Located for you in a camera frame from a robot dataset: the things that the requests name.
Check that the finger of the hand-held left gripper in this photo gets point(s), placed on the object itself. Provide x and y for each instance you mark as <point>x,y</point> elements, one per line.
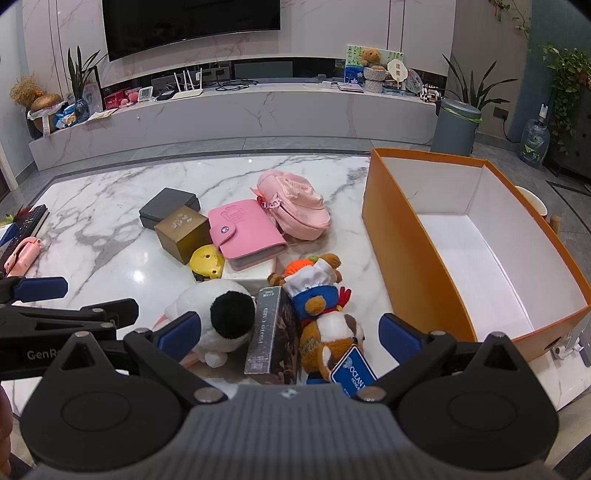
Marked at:
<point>111,311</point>
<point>39,288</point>

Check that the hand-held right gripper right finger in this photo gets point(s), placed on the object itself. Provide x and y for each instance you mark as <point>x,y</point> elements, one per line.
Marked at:
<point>399,337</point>

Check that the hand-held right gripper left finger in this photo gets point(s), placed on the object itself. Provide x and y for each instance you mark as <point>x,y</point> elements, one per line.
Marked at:
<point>178,334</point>

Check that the white box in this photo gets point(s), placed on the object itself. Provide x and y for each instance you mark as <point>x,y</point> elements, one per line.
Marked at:
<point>244,274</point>

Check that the orange cardboard box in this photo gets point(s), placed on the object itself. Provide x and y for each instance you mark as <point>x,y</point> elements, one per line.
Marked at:
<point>392,230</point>

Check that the pink snap card wallet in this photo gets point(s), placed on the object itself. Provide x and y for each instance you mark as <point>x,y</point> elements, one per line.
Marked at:
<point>240,230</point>

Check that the dark grey box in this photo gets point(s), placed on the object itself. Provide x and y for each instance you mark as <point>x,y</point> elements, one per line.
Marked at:
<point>166,203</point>

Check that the pink zip pouch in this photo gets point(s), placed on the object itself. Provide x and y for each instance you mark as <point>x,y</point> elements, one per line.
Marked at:
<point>295,203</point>

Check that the pink handheld fan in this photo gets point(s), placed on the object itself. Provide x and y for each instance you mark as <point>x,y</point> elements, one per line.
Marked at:
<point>23,256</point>

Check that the white black panda plush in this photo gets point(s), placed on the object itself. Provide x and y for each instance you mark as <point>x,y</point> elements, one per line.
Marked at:
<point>207,304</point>

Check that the black book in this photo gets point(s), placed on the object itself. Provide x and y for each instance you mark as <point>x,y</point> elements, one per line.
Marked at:
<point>34,219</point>

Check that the colourful feather toy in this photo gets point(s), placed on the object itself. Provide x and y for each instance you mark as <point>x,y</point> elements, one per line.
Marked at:
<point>16,216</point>

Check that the yellow round toy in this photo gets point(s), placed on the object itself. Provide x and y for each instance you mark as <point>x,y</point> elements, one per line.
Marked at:
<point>205,263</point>

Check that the black photo card box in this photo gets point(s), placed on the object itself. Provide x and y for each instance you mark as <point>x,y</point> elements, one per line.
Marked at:
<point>268,332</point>

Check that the gold box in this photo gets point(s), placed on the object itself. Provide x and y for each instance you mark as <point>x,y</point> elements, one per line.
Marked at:
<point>180,235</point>

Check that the blue snack bags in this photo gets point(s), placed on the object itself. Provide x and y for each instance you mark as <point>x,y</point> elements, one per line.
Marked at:
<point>64,115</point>

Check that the small white device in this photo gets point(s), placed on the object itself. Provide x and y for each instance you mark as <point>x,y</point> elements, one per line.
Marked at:
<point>575,339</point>

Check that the paper booklet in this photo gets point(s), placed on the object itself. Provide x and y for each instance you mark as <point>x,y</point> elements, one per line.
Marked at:
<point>102,115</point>

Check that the golden round ornament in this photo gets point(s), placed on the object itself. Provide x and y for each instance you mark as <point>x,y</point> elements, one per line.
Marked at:
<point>46,104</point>

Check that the white stool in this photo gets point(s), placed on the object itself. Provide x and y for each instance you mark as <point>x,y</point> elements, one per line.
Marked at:
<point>531,198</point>

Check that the dried flower bunch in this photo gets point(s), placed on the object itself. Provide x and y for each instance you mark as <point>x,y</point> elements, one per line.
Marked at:
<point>25,90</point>

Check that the pink toy set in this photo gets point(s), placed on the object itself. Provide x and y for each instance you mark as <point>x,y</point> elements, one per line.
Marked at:
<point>120,99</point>

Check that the leafy plant in vase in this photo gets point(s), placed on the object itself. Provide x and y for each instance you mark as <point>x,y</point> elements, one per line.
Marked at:
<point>81,78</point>

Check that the grey trash bin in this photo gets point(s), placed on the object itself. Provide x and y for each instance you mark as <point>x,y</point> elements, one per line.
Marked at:
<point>455,129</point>

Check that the white desk clock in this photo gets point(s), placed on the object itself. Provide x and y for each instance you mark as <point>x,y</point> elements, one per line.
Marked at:
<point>146,94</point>

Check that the white marble television console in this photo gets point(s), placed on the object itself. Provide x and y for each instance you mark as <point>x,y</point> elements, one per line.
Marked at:
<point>231,115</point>

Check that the white router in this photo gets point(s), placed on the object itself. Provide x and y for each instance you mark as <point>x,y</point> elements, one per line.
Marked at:
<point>187,91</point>

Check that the large water bottle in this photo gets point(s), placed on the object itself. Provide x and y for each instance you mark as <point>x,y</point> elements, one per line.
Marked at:
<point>534,138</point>

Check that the black white spotted ornament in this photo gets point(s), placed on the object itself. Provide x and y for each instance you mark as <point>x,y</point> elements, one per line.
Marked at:
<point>429,95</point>

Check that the flat tablet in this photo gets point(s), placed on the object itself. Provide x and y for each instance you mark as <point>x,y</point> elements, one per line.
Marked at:
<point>351,87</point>

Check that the patterned plate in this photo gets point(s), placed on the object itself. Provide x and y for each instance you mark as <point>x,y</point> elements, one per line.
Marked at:
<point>414,82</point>

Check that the dark cabinet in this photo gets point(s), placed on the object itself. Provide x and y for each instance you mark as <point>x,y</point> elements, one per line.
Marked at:
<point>575,147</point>

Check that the long-leaf potted plant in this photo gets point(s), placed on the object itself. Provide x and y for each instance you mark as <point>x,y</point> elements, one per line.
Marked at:
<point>471,85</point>

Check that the round paper fan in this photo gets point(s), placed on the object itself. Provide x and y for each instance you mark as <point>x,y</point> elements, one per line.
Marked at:
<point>396,71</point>

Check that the painted picture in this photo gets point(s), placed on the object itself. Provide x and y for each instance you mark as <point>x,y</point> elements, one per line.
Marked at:
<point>353,64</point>

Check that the brown teddy bear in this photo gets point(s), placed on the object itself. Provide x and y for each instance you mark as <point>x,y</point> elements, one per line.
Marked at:
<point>373,57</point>

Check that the black television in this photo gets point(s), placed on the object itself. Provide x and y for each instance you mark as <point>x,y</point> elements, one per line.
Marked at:
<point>184,23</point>

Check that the green climbing plant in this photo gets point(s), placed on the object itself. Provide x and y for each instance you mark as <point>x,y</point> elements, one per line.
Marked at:
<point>565,74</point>

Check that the hanging vine plant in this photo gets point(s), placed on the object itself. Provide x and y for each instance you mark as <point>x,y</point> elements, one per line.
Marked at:
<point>515,16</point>

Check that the picture frame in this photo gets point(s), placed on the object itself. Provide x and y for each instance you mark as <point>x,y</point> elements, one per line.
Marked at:
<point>94,94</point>

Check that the wall socket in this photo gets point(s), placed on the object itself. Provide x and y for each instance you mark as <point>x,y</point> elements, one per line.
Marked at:
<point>501,112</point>

